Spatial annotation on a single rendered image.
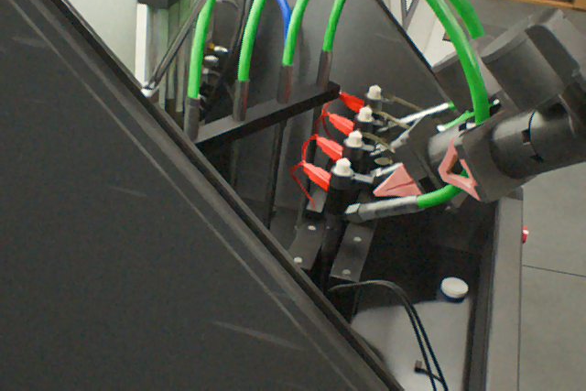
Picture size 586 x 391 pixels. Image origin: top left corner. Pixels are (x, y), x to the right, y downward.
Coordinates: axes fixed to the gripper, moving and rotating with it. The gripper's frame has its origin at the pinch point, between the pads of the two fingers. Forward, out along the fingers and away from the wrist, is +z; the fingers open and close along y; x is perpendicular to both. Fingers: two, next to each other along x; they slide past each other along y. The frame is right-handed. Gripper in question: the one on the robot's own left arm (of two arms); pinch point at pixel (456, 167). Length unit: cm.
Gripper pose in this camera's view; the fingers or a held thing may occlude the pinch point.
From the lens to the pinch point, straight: 87.0
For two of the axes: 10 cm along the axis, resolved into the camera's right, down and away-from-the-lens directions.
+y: -8.0, 4.0, -4.4
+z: -4.0, 1.8, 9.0
